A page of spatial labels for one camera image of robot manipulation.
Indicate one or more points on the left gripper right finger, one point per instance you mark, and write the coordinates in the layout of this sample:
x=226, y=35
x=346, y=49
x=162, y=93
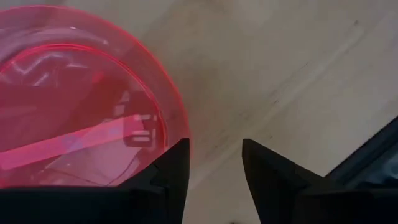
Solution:
x=295, y=199

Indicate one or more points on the translucent pink plastic plate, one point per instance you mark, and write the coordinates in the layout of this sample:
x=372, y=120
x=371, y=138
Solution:
x=77, y=109

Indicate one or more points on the black table edge rail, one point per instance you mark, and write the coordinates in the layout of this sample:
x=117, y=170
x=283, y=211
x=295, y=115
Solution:
x=373, y=161

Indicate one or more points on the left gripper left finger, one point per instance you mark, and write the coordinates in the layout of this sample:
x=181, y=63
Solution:
x=155, y=199

